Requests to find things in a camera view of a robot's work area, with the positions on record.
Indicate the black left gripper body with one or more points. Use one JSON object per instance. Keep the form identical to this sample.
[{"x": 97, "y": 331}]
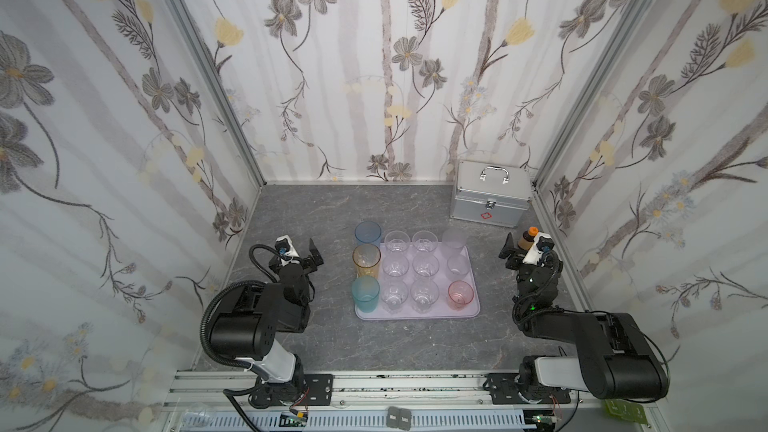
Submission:
[{"x": 301, "y": 262}]

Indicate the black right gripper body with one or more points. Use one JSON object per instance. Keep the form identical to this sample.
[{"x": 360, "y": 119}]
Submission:
[{"x": 519, "y": 253}]

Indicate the yellow plastic tumbler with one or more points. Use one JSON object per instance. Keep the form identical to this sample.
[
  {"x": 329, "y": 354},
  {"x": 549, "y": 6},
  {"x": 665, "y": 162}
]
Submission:
[{"x": 367, "y": 259}]

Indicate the teal dotted plastic tumbler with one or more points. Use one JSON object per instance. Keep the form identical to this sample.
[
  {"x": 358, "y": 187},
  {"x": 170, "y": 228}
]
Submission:
[{"x": 365, "y": 292}]

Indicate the pink plastic cup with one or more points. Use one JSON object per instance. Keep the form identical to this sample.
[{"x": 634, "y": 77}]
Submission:
[{"x": 459, "y": 295}]

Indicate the blue frosted plastic tumbler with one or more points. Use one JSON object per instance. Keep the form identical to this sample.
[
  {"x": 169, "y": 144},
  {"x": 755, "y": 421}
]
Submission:
[{"x": 368, "y": 232}]

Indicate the clear faceted glass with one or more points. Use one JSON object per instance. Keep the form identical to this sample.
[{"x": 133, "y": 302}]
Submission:
[
  {"x": 397, "y": 241},
  {"x": 395, "y": 264},
  {"x": 394, "y": 295}
]

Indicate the lilac plastic tray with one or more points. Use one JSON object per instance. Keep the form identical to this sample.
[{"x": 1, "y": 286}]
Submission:
[{"x": 452, "y": 268}]

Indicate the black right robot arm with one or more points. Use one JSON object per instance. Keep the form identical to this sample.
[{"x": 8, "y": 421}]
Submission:
[{"x": 614, "y": 359}]

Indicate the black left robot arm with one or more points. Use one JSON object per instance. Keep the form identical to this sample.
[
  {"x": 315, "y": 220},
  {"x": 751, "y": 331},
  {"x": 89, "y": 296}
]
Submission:
[{"x": 239, "y": 326}]

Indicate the brown bottle orange cap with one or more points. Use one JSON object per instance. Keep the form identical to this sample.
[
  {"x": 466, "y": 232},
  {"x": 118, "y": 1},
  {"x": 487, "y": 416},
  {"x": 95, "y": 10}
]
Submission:
[{"x": 528, "y": 238}]

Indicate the silver metal first-aid case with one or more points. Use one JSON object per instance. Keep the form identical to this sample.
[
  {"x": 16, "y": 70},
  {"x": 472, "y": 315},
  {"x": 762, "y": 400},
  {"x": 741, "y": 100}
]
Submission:
[{"x": 490, "y": 194}]

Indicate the green circuit board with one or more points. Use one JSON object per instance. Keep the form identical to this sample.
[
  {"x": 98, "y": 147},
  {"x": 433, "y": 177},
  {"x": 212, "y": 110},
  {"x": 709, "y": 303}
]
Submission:
[{"x": 626, "y": 411}]

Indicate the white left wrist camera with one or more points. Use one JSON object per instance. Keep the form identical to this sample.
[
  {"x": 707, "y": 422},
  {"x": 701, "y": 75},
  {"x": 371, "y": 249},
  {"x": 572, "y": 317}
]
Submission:
[{"x": 285, "y": 248}]

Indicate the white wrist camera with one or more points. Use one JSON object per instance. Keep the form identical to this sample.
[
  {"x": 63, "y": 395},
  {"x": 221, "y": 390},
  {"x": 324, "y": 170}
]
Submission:
[
  {"x": 285, "y": 248},
  {"x": 543, "y": 245}
]

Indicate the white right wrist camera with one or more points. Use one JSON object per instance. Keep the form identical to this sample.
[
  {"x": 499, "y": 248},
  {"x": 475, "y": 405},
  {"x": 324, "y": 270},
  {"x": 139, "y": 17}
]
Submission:
[{"x": 543, "y": 245}]

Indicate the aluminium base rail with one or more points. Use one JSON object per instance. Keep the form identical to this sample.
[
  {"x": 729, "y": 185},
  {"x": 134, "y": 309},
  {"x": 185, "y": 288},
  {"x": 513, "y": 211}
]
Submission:
[{"x": 349, "y": 390}]

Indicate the white slotted cable duct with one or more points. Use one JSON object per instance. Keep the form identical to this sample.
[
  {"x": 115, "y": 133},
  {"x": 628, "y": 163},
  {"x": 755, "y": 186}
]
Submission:
[{"x": 381, "y": 420}]

